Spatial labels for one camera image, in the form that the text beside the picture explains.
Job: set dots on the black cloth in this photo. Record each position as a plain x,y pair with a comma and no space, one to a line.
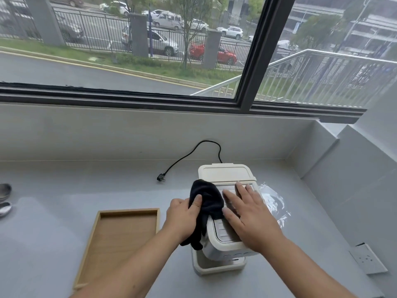
208,197

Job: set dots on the person's right middle finger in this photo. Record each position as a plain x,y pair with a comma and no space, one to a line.
242,192

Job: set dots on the silver suv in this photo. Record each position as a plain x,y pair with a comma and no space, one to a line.
161,43

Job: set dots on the black metal fence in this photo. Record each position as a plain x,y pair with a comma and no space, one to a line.
99,30

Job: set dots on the person's right forearm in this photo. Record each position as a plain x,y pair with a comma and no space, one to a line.
304,273

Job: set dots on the person's left hand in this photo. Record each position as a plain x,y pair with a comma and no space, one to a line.
180,217

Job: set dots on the person's right thumb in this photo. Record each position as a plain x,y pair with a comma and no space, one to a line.
230,216

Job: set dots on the person's left thumb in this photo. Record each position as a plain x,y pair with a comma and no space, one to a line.
196,202

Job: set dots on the dark grey car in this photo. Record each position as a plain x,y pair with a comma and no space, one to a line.
69,29

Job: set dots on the person's right hand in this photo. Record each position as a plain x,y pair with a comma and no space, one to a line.
257,223

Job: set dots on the thin young tree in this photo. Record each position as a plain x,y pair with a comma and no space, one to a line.
186,34

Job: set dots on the white countertop appliance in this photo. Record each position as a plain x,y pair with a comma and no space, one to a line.
223,173

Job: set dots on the wooden tray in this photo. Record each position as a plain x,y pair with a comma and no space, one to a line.
124,242

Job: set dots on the white stair railing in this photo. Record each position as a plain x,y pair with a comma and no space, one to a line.
310,52

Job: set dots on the person's left forearm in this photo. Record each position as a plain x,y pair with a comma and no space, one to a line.
130,270

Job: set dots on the white van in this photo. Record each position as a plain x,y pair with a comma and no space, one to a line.
169,21

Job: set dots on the red car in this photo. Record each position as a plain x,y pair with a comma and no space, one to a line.
223,55

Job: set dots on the metal spoon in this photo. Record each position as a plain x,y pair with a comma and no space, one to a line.
4,209

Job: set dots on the white suv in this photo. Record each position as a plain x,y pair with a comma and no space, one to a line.
232,31

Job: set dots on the white wall socket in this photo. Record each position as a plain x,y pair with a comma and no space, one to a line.
368,259

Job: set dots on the dark window frame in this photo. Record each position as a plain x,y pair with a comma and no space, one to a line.
259,55

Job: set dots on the clear plastic film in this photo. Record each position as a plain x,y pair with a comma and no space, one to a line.
273,202

